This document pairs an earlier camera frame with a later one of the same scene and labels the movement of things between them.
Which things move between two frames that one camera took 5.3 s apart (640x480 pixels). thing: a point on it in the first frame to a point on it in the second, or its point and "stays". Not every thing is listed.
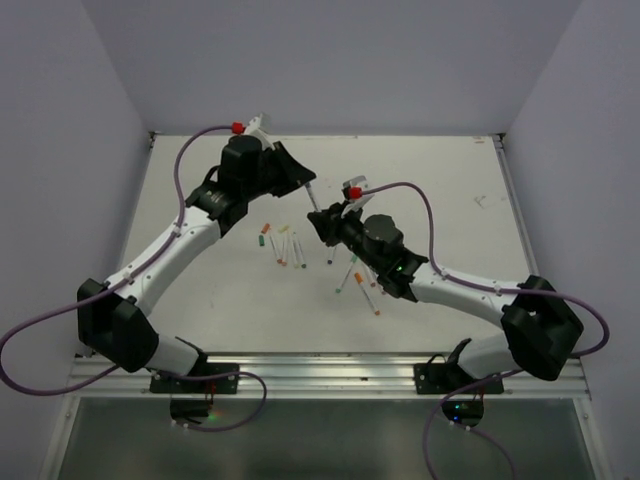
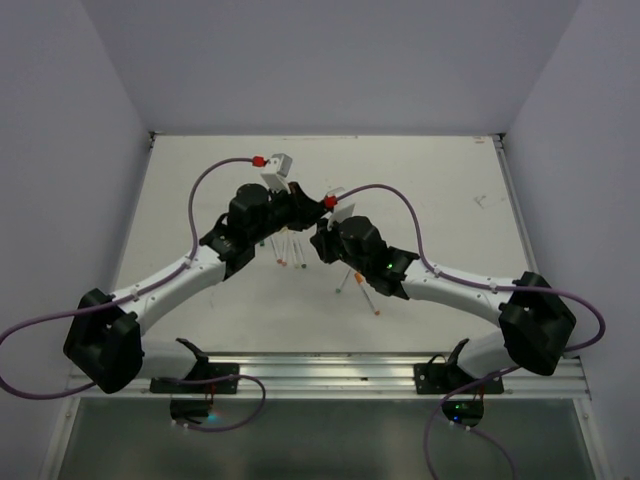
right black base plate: (443, 377) stays
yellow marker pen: (295, 251) stays
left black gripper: (290, 171) to (304, 210)
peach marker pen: (284, 262) stays
